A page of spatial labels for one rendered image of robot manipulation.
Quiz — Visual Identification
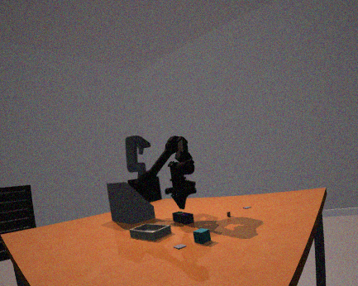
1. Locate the teal cube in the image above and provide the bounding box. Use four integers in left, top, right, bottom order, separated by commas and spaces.
193, 228, 211, 244

